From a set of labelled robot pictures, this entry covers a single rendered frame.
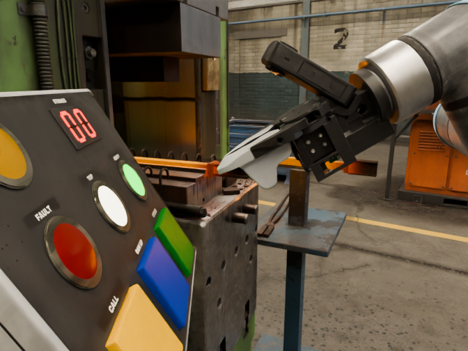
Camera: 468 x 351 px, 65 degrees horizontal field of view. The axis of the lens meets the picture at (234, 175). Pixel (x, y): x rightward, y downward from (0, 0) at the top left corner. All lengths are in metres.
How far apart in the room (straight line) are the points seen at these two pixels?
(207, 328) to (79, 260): 0.67
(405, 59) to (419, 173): 3.85
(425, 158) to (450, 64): 3.79
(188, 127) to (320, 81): 0.81
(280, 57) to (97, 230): 0.27
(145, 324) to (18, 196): 0.13
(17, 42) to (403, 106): 0.56
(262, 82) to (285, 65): 8.83
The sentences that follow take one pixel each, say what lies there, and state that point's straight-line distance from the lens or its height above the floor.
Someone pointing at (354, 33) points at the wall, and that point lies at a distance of 8.56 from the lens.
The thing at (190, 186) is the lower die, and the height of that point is 0.98.
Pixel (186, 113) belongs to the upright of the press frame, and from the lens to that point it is 1.21.
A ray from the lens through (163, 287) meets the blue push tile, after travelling 0.38.
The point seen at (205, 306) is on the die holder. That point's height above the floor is 0.71.
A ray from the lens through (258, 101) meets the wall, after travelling 9.33.
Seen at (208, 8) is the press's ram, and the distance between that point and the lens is 0.94.
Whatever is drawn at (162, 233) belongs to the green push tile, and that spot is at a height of 1.03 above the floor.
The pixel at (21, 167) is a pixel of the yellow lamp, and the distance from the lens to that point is 0.29.
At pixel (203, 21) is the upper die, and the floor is 1.34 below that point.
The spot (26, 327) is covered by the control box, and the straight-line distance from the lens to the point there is 0.24.
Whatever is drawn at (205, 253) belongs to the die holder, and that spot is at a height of 0.84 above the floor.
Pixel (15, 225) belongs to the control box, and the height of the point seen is 1.12.
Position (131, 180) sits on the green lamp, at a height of 1.09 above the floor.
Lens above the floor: 1.21
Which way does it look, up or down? 14 degrees down
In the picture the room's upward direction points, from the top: straight up
